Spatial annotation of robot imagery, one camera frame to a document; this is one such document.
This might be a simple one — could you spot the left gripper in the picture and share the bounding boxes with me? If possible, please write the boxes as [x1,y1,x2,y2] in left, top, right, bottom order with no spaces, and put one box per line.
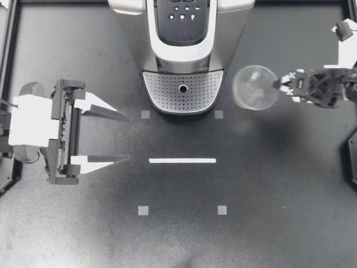
[44,79,132,185]

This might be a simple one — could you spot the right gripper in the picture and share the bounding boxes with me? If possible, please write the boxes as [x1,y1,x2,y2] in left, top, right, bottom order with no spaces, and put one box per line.
[271,68,350,109]

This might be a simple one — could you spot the silver and black coffee machine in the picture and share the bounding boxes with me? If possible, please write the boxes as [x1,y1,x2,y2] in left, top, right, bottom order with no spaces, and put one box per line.
[107,0,256,117]

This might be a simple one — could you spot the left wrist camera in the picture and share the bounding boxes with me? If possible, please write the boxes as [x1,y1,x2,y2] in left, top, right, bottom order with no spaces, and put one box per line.
[8,94,60,148]

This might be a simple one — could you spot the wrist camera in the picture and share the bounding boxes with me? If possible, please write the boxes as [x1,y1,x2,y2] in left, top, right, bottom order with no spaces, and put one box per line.
[322,17,357,70]
[8,94,60,148]

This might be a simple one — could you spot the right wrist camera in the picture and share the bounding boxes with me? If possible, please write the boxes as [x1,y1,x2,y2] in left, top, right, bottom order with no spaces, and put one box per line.
[322,17,357,70]

